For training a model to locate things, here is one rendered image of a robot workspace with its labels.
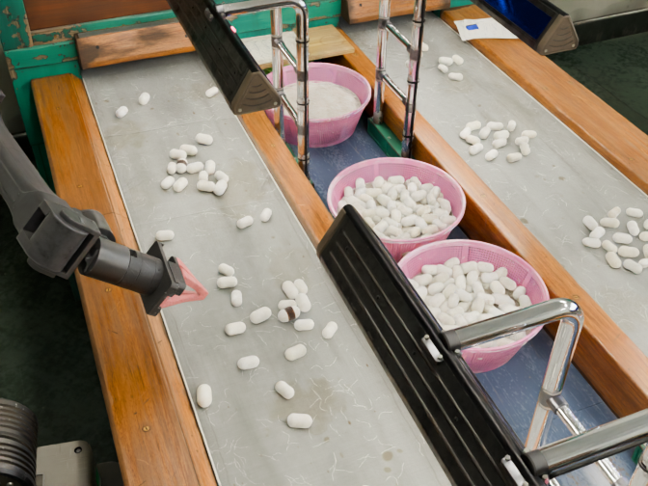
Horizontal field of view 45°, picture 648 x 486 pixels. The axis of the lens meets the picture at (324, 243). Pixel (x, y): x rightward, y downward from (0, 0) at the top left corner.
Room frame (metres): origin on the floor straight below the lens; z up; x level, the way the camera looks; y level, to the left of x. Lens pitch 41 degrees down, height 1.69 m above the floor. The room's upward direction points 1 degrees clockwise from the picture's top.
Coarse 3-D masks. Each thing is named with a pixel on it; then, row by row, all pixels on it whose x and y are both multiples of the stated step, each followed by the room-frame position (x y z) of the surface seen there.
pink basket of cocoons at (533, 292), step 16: (448, 240) 1.08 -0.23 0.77; (464, 240) 1.08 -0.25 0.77; (416, 256) 1.05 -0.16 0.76; (448, 256) 1.07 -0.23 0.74; (464, 256) 1.07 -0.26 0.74; (480, 256) 1.07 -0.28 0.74; (496, 256) 1.06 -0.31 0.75; (512, 256) 1.04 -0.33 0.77; (416, 272) 1.04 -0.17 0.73; (528, 272) 1.01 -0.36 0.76; (528, 288) 0.99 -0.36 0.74; (544, 288) 0.96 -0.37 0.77; (528, 336) 0.85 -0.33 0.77; (464, 352) 0.83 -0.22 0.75; (480, 352) 0.82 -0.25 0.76; (496, 352) 0.83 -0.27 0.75; (512, 352) 0.85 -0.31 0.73; (480, 368) 0.85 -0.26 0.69
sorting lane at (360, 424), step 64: (192, 64) 1.79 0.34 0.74; (128, 128) 1.49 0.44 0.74; (192, 128) 1.49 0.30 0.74; (128, 192) 1.25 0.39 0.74; (192, 192) 1.26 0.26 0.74; (256, 192) 1.26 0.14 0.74; (192, 256) 1.06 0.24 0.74; (256, 256) 1.06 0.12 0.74; (192, 320) 0.90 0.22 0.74; (320, 320) 0.91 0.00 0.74; (192, 384) 0.77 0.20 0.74; (256, 384) 0.77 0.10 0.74; (320, 384) 0.77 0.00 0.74; (384, 384) 0.77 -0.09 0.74; (256, 448) 0.66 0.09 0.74; (320, 448) 0.66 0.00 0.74; (384, 448) 0.66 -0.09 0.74
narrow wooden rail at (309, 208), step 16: (256, 112) 1.52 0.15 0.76; (256, 128) 1.46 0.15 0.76; (272, 128) 1.46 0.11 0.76; (256, 144) 1.40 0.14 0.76; (272, 144) 1.40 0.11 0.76; (272, 160) 1.34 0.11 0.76; (288, 160) 1.34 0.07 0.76; (288, 176) 1.28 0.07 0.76; (304, 176) 1.28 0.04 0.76; (288, 192) 1.23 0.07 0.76; (304, 192) 1.23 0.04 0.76; (304, 208) 1.18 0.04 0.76; (320, 208) 1.18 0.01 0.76; (304, 224) 1.14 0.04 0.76; (320, 224) 1.13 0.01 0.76
